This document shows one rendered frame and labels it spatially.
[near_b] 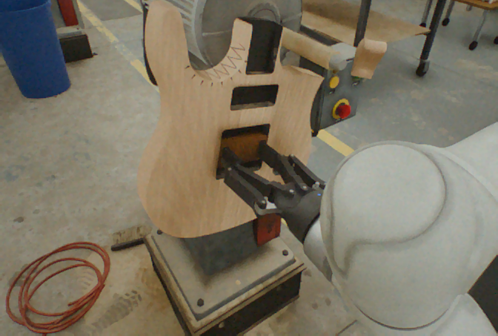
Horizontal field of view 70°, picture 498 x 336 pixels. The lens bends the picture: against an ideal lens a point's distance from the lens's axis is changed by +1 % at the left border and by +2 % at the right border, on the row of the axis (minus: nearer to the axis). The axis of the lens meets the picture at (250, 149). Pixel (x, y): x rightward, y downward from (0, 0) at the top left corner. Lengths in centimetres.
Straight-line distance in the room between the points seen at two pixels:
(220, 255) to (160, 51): 102
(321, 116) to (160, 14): 62
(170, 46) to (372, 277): 35
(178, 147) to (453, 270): 40
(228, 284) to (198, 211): 78
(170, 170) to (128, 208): 160
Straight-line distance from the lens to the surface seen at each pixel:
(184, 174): 58
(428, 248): 24
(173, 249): 153
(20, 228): 230
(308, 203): 48
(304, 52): 64
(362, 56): 77
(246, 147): 62
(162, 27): 47
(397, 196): 24
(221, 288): 140
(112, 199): 225
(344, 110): 100
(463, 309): 42
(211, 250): 135
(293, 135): 68
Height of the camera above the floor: 148
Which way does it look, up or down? 37 degrees down
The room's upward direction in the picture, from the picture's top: straight up
